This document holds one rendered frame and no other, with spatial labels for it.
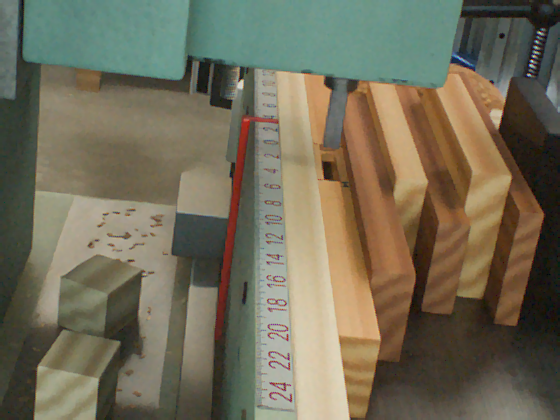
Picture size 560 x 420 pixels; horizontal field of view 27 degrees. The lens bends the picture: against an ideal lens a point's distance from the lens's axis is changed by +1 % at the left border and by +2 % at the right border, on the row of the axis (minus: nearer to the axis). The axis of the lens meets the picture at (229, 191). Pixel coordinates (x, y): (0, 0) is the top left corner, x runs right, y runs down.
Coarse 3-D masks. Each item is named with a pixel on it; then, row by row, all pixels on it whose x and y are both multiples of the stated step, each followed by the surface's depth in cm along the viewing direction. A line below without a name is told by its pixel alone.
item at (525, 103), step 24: (528, 96) 62; (504, 120) 65; (528, 120) 61; (552, 120) 59; (528, 144) 60; (552, 144) 57; (528, 168) 60; (552, 168) 58; (552, 192) 58; (552, 216) 59; (528, 288) 61
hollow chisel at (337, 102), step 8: (336, 96) 64; (344, 96) 64; (328, 104) 65; (336, 104) 64; (344, 104) 64; (328, 112) 64; (336, 112) 64; (344, 112) 64; (328, 120) 64; (336, 120) 64; (328, 128) 64; (336, 128) 64; (328, 136) 65; (336, 136) 65; (328, 144) 65; (336, 144) 65
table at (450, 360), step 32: (544, 288) 63; (416, 320) 58; (448, 320) 58; (480, 320) 59; (544, 320) 60; (416, 352) 55; (448, 352) 55; (480, 352) 56; (512, 352) 56; (544, 352) 57; (384, 384) 52; (416, 384) 52; (448, 384) 53; (480, 384) 53; (512, 384) 54; (544, 384) 54; (384, 416) 50; (416, 416) 50; (448, 416) 50; (480, 416) 51; (512, 416) 51; (544, 416) 51
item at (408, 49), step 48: (240, 0) 58; (288, 0) 58; (336, 0) 58; (384, 0) 58; (432, 0) 58; (192, 48) 60; (240, 48) 59; (288, 48) 59; (336, 48) 59; (384, 48) 59; (432, 48) 59
